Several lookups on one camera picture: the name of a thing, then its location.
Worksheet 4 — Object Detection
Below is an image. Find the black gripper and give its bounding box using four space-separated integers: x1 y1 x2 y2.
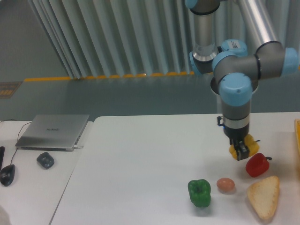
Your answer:
217 115 250 161

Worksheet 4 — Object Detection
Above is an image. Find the yellow bell pepper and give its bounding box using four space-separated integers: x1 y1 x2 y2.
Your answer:
229 134 260 160

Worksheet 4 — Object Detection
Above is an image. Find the striped cream sleeve forearm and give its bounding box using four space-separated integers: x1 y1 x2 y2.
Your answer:
0 206 11 225

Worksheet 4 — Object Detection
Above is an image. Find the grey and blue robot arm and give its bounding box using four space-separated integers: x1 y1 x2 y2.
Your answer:
185 0 299 161

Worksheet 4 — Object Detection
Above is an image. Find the red bell pepper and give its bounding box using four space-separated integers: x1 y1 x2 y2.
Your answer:
245 153 272 178

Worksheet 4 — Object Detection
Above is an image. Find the green bell pepper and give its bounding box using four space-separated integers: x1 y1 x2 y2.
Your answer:
187 179 211 208

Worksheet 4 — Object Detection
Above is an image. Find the brown egg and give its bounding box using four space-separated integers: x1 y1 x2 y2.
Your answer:
217 178 235 192

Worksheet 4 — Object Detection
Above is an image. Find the triangular toast slice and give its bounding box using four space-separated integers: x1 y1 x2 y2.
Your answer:
247 176 280 220

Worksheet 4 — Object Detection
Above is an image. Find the yellow tray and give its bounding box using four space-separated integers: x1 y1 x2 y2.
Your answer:
294 119 300 155

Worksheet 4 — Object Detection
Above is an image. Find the dark grey small case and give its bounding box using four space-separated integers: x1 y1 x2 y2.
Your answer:
37 152 55 169

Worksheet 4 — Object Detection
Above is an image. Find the silver closed laptop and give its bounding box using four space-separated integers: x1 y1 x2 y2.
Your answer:
15 114 89 151

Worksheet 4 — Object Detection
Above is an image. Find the black computer mouse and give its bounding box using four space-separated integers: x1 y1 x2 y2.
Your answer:
0 164 15 187

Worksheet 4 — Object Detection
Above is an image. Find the black phone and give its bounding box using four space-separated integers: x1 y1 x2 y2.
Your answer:
0 146 5 170

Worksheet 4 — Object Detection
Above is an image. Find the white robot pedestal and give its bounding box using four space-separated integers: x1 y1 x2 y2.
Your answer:
210 78 259 114

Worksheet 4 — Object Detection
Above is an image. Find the thin black mouse cable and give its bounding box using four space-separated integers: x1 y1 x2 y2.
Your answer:
0 119 32 166

